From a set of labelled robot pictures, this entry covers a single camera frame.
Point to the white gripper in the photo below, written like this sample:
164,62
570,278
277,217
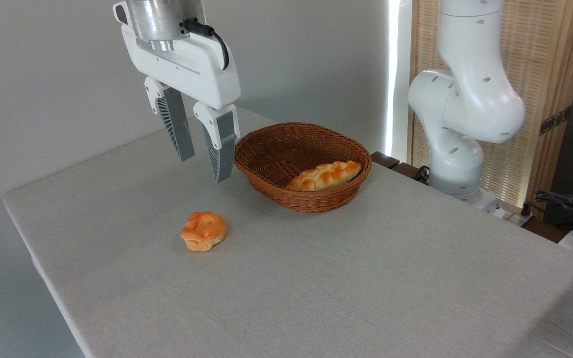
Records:
192,72

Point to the round orange bread roll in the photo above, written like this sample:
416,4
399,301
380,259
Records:
203,231

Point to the long braided bread loaf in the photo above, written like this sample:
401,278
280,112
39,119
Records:
324,176

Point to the brown wicker basket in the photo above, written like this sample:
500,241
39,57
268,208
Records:
316,199

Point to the grey tablecloth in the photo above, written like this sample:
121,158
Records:
291,288

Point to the dark wooden side table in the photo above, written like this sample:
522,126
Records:
385,159

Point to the dark metal screen hinge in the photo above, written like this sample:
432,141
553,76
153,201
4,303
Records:
555,120

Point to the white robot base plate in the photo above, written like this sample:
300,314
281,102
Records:
488,201

